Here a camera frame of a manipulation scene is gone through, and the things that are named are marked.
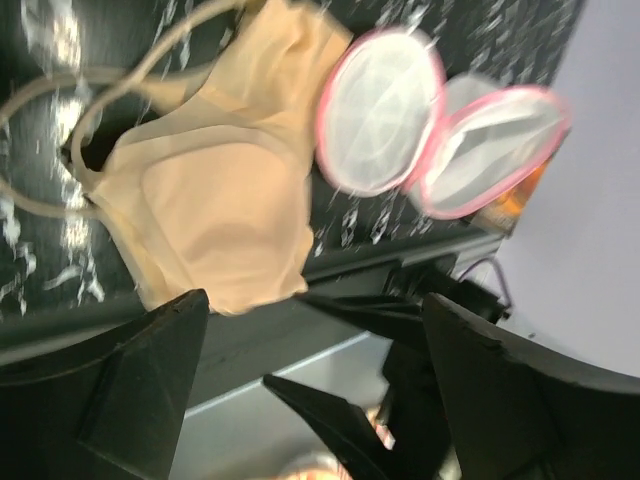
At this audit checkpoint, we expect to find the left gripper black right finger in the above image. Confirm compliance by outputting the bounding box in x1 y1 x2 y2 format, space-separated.
423 295 639 479

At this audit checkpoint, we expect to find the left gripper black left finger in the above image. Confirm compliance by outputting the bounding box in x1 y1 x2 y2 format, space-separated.
1 290 209 479

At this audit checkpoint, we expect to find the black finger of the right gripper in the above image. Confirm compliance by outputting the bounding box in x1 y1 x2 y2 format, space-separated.
262 374 398 480

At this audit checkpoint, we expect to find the beige bra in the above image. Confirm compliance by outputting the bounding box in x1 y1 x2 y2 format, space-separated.
0 0 354 317

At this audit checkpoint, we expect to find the white pink-trimmed mesh laundry bag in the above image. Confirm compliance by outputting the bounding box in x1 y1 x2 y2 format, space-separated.
315 28 570 220

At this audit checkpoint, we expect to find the dark paperback book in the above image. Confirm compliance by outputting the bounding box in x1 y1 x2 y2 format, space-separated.
470 159 551 237

